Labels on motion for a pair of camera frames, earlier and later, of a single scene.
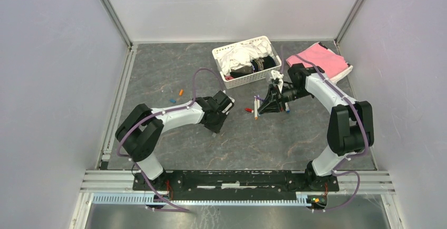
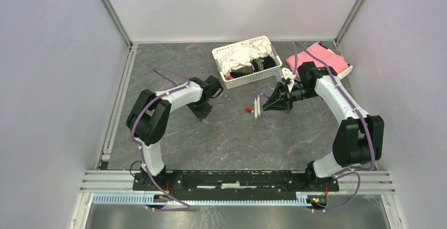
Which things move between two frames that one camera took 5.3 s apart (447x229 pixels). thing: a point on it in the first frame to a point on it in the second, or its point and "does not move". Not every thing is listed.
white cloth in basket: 242,54 does not move
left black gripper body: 215,125 to 200,109
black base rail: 231,185 does not move
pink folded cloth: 331,64 does not move
